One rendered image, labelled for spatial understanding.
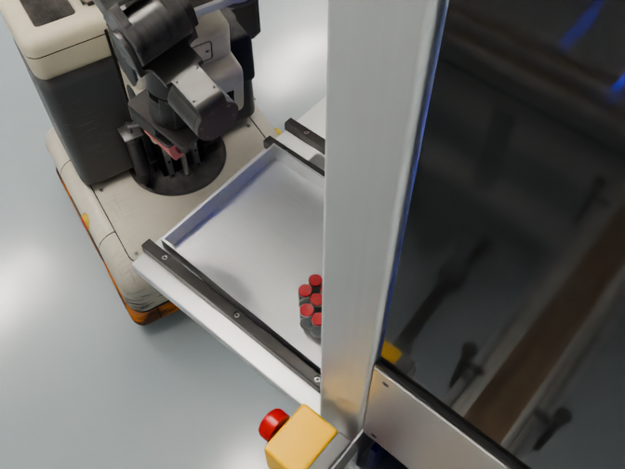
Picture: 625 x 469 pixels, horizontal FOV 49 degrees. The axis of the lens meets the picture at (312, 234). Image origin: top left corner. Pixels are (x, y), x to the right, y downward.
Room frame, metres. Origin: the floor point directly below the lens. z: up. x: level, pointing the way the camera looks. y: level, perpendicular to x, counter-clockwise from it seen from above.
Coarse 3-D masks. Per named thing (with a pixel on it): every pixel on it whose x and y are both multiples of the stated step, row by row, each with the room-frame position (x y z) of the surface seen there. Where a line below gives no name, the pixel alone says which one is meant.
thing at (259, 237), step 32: (256, 160) 0.75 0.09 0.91; (288, 160) 0.76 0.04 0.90; (224, 192) 0.69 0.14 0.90; (256, 192) 0.71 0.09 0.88; (288, 192) 0.71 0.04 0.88; (320, 192) 0.71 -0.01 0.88; (192, 224) 0.63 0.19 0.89; (224, 224) 0.64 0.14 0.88; (256, 224) 0.64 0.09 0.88; (288, 224) 0.64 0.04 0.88; (320, 224) 0.64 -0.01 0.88; (192, 256) 0.58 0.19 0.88; (224, 256) 0.58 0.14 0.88; (256, 256) 0.58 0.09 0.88; (288, 256) 0.58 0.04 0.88; (320, 256) 0.58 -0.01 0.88; (224, 288) 0.50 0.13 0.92; (256, 288) 0.52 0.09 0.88; (288, 288) 0.52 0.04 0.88; (256, 320) 0.46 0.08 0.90; (288, 320) 0.47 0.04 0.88; (320, 352) 0.42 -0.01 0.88
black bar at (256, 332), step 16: (160, 256) 0.57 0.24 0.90; (176, 272) 0.54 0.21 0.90; (192, 288) 0.52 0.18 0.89; (208, 288) 0.51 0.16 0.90; (224, 304) 0.49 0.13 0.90; (240, 320) 0.46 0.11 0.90; (256, 336) 0.43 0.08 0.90; (272, 336) 0.43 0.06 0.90; (272, 352) 0.41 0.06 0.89; (288, 352) 0.41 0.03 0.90; (304, 368) 0.38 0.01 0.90; (320, 384) 0.36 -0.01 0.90
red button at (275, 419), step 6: (270, 414) 0.28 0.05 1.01; (276, 414) 0.28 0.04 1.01; (282, 414) 0.28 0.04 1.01; (264, 420) 0.27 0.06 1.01; (270, 420) 0.27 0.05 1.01; (276, 420) 0.27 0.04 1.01; (282, 420) 0.27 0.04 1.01; (264, 426) 0.26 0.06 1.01; (270, 426) 0.26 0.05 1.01; (276, 426) 0.26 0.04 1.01; (282, 426) 0.27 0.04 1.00; (264, 432) 0.26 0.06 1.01; (270, 432) 0.26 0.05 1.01; (276, 432) 0.26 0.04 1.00; (264, 438) 0.25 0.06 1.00; (270, 438) 0.25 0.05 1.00
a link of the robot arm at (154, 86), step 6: (150, 78) 0.59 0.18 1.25; (156, 78) 0.58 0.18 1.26; (150, 84) 0.59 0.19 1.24; (156, 84) 0.58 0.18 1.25; (162, 84) 0.58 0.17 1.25; (150, 90) 0.59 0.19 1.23; (156, 90) 0.59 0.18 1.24; (162, 90) 0.58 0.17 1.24; (168, 90) 0.58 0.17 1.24; (156, 96) 0.59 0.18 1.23; (162, 96) 0.58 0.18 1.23
